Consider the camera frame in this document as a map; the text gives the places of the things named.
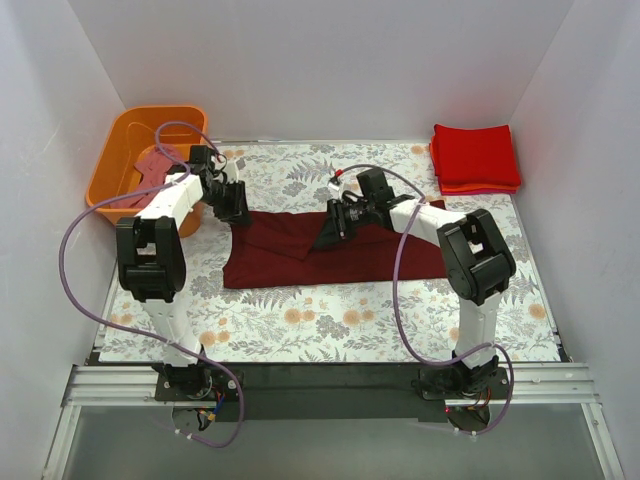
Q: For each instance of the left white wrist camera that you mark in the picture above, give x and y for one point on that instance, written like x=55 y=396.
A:
x=225 y=170

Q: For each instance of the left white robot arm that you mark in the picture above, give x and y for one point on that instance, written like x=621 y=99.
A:
x=151 y=262

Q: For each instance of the pink t shirt in basket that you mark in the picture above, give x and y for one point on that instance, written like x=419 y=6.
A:
x=153 y=168

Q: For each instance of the floral table mat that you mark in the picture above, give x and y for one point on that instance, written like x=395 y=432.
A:
x=361 y=322

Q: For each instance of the red folded t shirt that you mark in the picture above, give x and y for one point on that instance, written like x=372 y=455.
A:
x=474 y=156

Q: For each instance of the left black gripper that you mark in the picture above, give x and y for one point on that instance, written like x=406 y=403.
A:
x=231 y=206

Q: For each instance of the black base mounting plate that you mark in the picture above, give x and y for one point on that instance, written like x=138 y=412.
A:
x=334 y=391

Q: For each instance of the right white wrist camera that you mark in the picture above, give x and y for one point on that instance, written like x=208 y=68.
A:
x=335 y=185

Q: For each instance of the orange folded t shirt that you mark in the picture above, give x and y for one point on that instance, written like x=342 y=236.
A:
x=443 y=186

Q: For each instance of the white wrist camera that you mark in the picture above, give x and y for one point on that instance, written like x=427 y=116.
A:
x=335 y=185
x=225 y=170

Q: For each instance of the aluminium frame rail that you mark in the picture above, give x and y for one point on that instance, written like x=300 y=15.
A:
x=535 y=383

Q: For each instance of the dark maroon t shirt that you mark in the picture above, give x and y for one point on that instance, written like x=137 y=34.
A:
x=277 y=250

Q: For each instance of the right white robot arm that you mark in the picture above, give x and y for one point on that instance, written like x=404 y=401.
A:
x=478 y=265

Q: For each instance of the orange plastic basket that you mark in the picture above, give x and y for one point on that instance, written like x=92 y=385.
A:
x=132 y=137

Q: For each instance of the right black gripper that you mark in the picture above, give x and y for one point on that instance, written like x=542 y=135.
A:
x=338 y=225

